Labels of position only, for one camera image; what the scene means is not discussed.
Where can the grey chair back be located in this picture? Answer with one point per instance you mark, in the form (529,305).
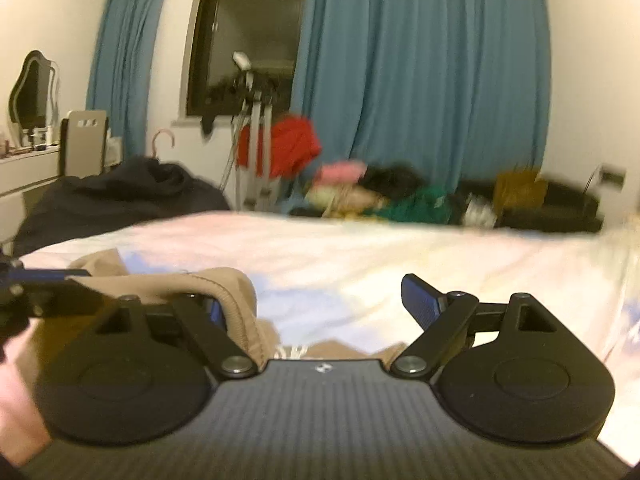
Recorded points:
(82,143)

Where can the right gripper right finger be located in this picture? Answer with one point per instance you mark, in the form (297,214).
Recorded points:
(444,320)

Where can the green garment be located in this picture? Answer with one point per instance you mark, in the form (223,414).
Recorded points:
(428,205)

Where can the person left hand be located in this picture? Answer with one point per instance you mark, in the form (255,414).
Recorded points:
(23,432)

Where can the blue curtain right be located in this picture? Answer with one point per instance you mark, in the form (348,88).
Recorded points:
(456,89)

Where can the black sofa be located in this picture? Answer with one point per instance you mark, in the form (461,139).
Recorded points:
(566,209)

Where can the garment steamer stand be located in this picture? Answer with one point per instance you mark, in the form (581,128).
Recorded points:
(251,135)

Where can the black jacket on bed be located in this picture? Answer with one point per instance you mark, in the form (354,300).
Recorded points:
(141,189)

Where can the dark window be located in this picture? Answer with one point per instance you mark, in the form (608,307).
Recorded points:
(267,31)

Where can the white dresser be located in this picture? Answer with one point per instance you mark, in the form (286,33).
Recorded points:
(21,174)

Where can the brown paper bag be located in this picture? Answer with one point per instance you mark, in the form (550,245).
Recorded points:
(521,188)

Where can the wall power socket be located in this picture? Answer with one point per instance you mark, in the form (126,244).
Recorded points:
(612,176)

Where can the pink cane hook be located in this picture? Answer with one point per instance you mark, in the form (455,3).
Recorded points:
(163,139)

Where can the pink folded garment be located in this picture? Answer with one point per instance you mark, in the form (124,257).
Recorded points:
(343,172)

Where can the blue curtain left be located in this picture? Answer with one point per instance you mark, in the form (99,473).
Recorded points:
(120,73)

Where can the beige clothes pile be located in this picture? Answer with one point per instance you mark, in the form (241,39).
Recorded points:
(345,200)

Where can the blue curtain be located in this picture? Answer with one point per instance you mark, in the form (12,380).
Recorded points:
(120,73)
(456,89)

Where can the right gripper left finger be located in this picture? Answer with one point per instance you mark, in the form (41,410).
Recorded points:
(210,344)

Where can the black clothes pile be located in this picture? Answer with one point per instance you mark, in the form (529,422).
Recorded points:
(395,182)

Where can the wavy frame mirror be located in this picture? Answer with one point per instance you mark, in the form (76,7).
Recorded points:
(32,101)

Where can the red shirt on stand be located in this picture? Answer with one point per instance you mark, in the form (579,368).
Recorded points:
(294,145)

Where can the tan khaki garment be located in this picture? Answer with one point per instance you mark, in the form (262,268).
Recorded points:
(225,295)

